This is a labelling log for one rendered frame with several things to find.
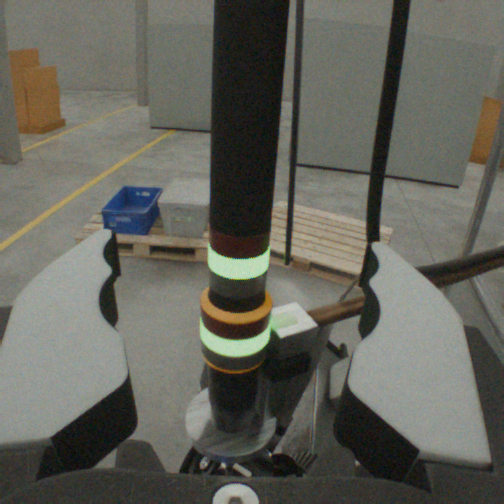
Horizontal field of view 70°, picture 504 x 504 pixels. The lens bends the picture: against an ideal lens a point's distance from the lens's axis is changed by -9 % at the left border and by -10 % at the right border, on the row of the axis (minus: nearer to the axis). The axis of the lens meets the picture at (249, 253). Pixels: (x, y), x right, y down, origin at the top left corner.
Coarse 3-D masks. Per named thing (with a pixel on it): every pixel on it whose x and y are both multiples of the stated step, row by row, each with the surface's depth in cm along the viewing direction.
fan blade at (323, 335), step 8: (360, 272) 57; (344, 296) 54; (320, 328) 54; (328, 328) 63; (320, 336) 58; (328, 336) 68; (320, 344) 62; (312, 352) 59; (320, 352) 66; (312, 360) 62; (312, 368) 64; (296, 376) 56; (304, 376) 61; (296, 384) 58; (304, 384) 62; (288, 392) 56; (296, 392) 60; (288, 400) 58; (296, 400) 61; (288, 408) 59
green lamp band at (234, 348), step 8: (200, 320) 24; (208, 336) 23; (264, 336) 24; (208, 344) 24; (216, 344) 23; (224, 344) 23; (232, 344) 23; (240, 344) 23; (248, 344) 23; (256, 344) 23; (264, 344) 24; (224, 352) 23; (232, 352) 23; (240, 352) 23; (248, 352) 23
